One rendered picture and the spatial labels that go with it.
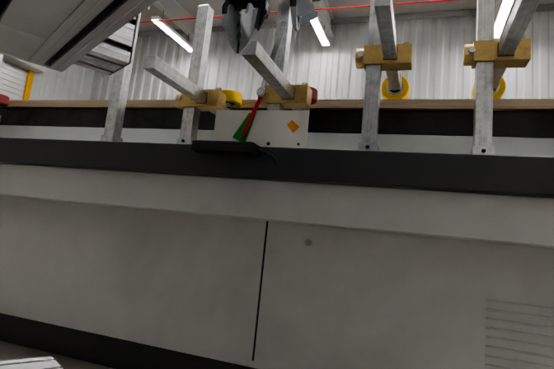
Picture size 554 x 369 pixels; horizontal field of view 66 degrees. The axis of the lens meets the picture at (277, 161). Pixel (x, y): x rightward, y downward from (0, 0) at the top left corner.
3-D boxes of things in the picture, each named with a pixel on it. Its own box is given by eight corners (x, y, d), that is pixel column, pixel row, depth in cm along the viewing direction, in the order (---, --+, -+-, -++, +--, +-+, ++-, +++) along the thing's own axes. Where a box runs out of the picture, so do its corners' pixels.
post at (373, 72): (373, 184, 99) (385, -4, 107) (357, 184, 100) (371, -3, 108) (373, 186, 103) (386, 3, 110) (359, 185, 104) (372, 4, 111)
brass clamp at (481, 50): (532, 58, 92) (532, 36, 93) (464, 60, 97) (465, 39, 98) (524, 68, 98) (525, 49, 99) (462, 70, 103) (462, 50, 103)
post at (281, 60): (274, 151, 109) (293, -21, 116) (262, 150, 110) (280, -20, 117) (279, 153, 112) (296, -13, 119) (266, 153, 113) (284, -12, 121)
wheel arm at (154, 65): (154, 72, 94) (157, 53, 94) (141, 72, 95) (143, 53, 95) (233, 123, 134) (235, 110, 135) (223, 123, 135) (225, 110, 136)
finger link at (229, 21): (212, 43, 76) (218, -5, 78) (226, 56, 82) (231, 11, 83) (227, 42, 75) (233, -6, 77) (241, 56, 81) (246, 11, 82)
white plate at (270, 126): (305, 148, 105) (308, 109, 107) (211, 145, 113) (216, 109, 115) (306, 149, 106) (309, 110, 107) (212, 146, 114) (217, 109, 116)
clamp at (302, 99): (306, 102, 107) (307, 83, 108) (256, 102, 112) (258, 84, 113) (311, 109, 113) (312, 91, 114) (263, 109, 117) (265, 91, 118)
